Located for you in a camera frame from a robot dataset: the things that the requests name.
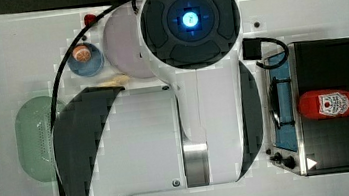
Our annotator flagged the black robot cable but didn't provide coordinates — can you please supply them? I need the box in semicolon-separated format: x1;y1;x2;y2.
34;0;155;196

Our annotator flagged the orange slice toy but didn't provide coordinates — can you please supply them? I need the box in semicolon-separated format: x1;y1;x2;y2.
72;45;92;63

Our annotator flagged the black camera with cable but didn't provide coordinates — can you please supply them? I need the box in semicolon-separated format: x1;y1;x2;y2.
242;37;290;70

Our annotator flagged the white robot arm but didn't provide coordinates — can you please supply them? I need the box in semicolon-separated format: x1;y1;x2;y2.
53;0;261;196

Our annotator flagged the small red toy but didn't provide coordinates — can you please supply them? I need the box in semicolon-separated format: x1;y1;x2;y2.
83;14;96;25

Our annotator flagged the lilac oval plate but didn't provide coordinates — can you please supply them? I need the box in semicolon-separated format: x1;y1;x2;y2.
103;2;155;79

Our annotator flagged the red plush ketchup bottle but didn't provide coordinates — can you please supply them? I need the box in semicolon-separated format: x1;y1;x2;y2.
297;89;349;120

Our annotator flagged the yellow plush banana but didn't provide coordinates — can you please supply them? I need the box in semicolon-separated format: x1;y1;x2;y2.
99;74;130;87

